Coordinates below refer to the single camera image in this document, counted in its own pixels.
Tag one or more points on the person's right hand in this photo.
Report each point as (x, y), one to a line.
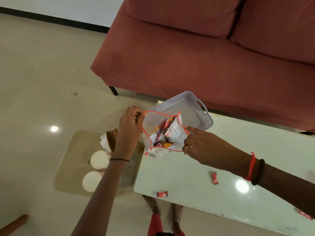
(211, 147)

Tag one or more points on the person's left hand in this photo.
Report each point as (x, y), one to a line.
(129, 130)

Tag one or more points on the person's left fingers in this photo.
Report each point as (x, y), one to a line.
(136, 112)

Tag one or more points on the clear red-edged zip bag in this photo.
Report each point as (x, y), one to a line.
(153, 122)

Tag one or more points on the person's right forearm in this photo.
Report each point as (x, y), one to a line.
(285, 184)

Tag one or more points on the person's left forearm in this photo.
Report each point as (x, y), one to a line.
(101, 196)

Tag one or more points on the red snack packet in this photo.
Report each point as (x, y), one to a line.
(160, 129)

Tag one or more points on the black sofa leg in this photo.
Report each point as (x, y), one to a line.
(113, 90)

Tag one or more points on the brown paper bag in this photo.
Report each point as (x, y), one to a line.
(112, 141)

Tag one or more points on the white snack packet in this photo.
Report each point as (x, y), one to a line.
(173, 129)

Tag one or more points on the orange brown snack packet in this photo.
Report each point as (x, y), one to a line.
(164, 144)

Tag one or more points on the white plastic bag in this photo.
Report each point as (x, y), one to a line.
(105, 143)

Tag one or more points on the thin black wrist band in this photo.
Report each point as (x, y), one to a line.
(119, 159)

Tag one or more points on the white perforated plastic basket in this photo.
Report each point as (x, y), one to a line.
(194, 113)

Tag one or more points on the white paper cup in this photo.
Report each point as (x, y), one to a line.
(99, 159)
(91, 181)

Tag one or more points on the red fabric sofa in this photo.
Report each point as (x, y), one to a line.
(187, 66)

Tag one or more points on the small red sachet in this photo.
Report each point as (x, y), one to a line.
(304, 214)
(162, 193)
(214, 178)

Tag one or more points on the person's left leg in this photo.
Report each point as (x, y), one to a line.
(154, 218)

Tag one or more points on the person's leg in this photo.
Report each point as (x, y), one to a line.
(154, 218)
(176, 218)

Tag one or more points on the red sofa back cushion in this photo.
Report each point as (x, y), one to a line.
(278, 24)
(187, 14)

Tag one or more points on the person's right leg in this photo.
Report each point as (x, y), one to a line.
(176, 218)

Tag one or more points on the black skirting board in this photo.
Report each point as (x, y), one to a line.
(54, 19)

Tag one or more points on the red wrist thread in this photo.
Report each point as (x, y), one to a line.
(251, 167)

